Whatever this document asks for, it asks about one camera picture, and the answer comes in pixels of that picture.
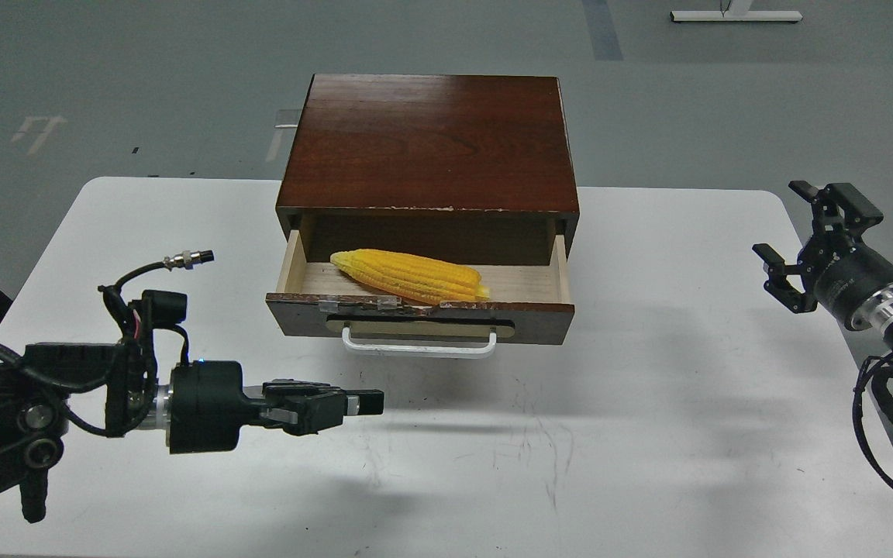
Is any dark wooden cabinet box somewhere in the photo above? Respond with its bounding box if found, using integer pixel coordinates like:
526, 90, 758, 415
276, 74, 581, 265

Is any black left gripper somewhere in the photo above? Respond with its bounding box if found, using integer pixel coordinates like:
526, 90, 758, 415
167, 360, 385, 453

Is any wooden drawer with white handle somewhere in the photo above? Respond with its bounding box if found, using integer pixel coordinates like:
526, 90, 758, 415
265, 232, 575, 346

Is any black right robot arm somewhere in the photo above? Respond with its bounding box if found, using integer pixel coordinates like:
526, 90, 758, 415
753, 180, 893, 377

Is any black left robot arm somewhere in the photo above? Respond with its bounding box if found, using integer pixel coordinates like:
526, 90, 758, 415
0, 250, 385, 523

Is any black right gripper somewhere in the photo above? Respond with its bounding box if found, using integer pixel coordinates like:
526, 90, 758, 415
752, 180, 893, 331

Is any white table leg base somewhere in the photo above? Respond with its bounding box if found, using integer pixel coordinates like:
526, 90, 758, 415
670, 1, 803, 24

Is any yellow corn cob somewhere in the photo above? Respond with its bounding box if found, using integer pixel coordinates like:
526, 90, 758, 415
329, 250, 491, 306

